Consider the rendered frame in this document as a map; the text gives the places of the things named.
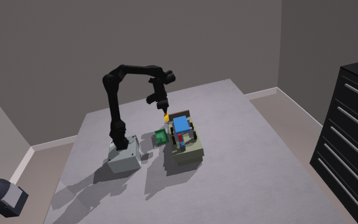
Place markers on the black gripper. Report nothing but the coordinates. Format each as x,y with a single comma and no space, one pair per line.
162,99

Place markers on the yellow chock with orange handle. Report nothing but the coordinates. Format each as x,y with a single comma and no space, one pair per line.
166,117

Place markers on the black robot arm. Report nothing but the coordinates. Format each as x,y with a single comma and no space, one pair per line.
111,83

